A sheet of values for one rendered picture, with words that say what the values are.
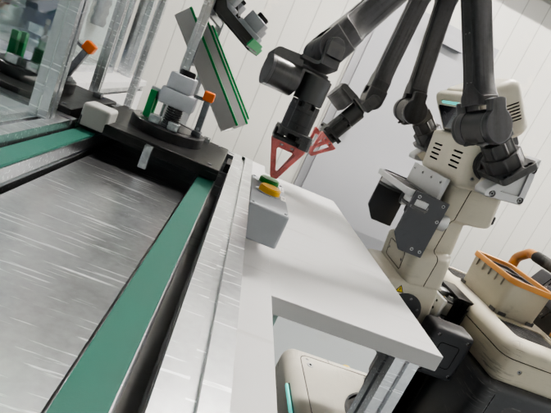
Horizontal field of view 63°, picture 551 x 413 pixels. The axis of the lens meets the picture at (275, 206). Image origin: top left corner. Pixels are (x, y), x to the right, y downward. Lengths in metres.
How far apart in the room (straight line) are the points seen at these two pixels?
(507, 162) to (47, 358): 0.98
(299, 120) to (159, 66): 3.22
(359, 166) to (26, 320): 3.85
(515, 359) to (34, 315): 1.16
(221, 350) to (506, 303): 1.20
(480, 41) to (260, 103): 3.01
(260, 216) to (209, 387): 0.45
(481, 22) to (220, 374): 0.95
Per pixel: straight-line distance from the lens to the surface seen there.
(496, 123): 1.07
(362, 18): 0.92
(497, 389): 1.37
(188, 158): 0.77
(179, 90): 0.86
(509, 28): 4.57
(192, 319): 0.34
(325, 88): 0.84
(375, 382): 0.83
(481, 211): 1.34
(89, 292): 0.42
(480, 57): 1.10
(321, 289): 0.78
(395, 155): 4.19
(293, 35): 3.98
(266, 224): 0.71
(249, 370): 0.50
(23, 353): 0.35
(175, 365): 0.30
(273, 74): 0.80
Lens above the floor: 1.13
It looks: 14 degrees down
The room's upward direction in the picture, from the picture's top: 24 degrees clockwise
